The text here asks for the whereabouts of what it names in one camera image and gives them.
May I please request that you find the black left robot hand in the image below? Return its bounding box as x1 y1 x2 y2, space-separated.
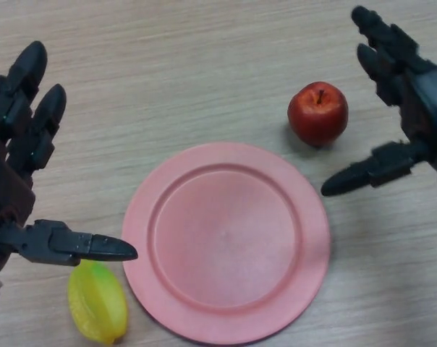
0 40 139 274

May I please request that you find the pink round plate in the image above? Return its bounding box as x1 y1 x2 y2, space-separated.
121 142 331 343

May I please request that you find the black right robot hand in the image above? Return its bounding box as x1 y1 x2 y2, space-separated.
320 5 437 198

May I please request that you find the red apple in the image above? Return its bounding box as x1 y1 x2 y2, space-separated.
287 82 349 147

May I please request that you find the yellow green starfruit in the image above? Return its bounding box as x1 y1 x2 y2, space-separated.
67 260 128 345

